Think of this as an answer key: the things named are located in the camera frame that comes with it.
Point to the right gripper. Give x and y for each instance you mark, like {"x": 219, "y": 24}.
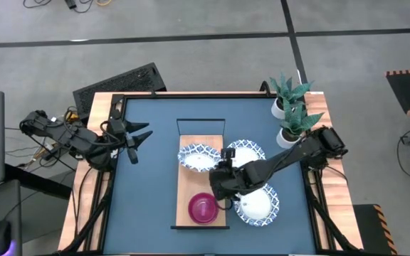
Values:
{"x": 226, "y": 183}

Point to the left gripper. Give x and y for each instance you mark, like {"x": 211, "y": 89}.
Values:
{"x": 116, "y": 131}

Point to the purple translucent plastic bowl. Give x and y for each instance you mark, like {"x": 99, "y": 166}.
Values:
{"x": 203, "y": 209}

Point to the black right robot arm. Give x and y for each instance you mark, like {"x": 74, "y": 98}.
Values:
{"x": 290, "y": 156}

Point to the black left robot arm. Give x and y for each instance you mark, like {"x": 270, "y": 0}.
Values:
{"x": 69, "y": 138}

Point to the wooden tray board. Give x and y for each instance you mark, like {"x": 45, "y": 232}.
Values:
{"x": 194, "y": 185}

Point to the black perforated computer case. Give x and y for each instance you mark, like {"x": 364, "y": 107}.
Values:
{"x": 119, "y": 85}

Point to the green plant in white pot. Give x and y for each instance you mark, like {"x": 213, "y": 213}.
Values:
{"x": 286, "y": 139}
{"x": 278, "y": 108}

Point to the black curved clamp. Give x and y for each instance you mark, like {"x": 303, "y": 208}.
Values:
{"x": 264, "y": 86}

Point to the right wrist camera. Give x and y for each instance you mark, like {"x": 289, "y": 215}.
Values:
{"x": 228, "y": 154}

